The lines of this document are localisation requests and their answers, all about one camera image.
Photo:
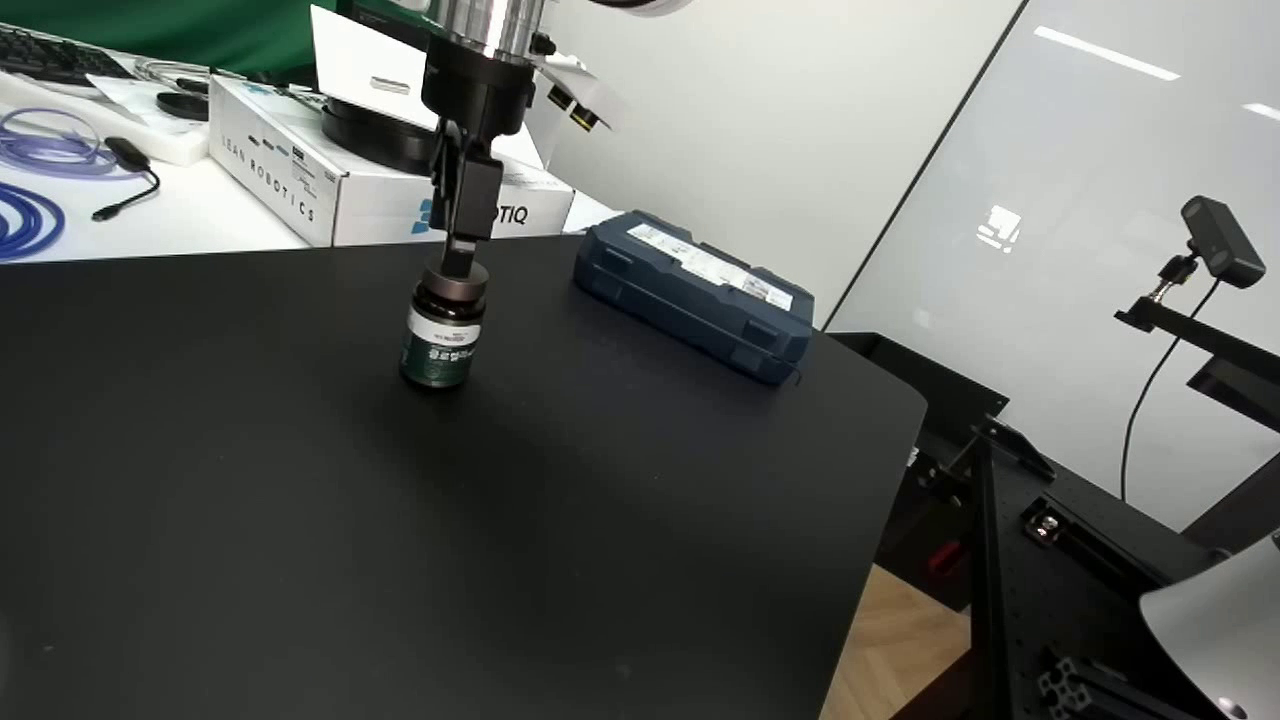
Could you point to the black computer mouse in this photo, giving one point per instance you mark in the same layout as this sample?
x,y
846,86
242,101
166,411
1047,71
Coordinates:
x,y
181,107

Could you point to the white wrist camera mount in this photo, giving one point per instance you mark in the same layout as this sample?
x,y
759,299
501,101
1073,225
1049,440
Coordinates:
x,y
575,95

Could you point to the green fabric backdrop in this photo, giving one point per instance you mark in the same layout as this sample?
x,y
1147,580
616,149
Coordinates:
x,y
200,26

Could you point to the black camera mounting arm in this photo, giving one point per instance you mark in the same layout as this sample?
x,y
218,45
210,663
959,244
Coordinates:
x,y
1227,355

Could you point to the black camera on mount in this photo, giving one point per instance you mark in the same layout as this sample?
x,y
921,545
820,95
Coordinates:
x,y
1222,243

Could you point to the silver white Franka robot arm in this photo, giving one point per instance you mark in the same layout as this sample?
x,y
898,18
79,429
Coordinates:
x,y
485,26

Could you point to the black round device in box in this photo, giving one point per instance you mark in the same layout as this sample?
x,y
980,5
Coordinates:
x,y
382,136

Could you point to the black aluminium frame stand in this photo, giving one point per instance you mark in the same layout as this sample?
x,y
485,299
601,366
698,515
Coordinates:
x,y
1052,587

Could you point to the black computer keyboard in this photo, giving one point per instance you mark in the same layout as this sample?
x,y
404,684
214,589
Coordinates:
x,y
47,56

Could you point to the green bottle with brown cap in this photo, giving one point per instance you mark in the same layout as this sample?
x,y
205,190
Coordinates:
x,y
440,340

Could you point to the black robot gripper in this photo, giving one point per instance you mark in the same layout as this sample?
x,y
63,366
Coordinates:
x,y
483,89

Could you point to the white Robotiq cardboard box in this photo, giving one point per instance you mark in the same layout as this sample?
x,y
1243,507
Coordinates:
x,y
332,203

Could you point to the blue plastic tool case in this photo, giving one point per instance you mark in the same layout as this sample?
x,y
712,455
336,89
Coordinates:
x,y
694,302

